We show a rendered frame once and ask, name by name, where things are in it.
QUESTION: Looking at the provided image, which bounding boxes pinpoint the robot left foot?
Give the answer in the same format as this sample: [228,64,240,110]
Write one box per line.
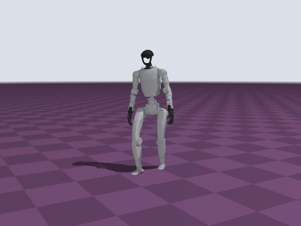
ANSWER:
[157,163,166,170]

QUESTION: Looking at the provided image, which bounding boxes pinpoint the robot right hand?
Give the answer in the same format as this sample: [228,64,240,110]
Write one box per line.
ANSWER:
[127,107,133,125]

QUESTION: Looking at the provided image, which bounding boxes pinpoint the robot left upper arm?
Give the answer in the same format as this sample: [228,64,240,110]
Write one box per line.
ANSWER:
[157,69,169,94]

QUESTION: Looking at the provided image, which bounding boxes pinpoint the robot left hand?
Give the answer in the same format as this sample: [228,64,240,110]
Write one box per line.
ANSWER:
[167,105,174,124]

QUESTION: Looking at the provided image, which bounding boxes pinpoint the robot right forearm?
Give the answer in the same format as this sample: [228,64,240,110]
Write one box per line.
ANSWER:
[128,91,136,111]

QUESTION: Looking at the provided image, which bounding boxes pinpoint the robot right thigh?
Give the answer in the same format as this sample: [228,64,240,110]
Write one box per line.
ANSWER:
[132,107,146,146]

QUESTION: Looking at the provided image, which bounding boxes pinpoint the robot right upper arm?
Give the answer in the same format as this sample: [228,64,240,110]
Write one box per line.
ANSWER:
[131,70,139,95]

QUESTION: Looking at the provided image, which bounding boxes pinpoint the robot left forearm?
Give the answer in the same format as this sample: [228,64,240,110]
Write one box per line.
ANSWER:
[166,87,173,109]

